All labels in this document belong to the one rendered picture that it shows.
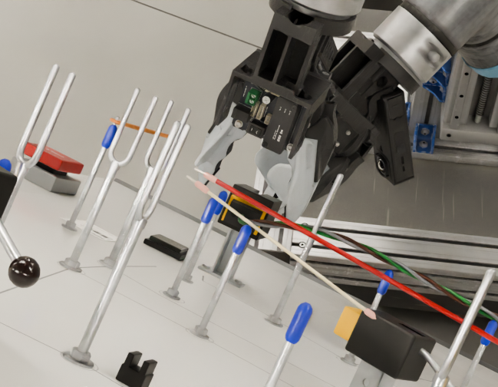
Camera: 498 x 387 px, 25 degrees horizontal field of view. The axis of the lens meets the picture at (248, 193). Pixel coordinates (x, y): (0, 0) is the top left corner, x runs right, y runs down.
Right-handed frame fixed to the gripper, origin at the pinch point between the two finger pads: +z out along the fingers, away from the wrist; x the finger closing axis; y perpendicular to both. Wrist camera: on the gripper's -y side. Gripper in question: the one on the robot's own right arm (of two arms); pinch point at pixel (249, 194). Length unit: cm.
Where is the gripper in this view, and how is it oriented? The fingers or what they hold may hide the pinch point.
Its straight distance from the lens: 101.7
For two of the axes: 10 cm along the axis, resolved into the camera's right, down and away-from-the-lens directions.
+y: -3.3, 3.9, -8.6
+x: 8.9, 4.2, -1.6
